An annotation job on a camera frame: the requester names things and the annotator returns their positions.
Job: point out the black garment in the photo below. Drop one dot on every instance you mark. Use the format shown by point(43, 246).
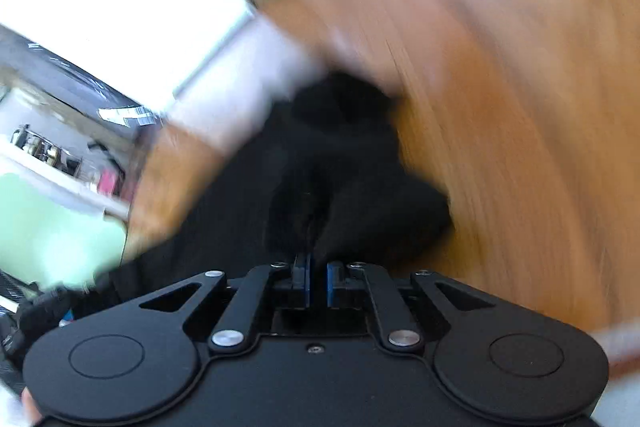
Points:
point(322, 179)

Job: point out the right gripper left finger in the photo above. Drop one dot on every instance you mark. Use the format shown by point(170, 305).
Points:
point(300, 276)

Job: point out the white patterned rug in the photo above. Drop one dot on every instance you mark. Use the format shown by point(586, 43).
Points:
point(113, 114)

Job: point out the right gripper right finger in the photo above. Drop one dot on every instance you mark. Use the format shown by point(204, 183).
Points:
point(334, 284)

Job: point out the right hand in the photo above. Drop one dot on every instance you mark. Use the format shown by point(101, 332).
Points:
point(29, 407)

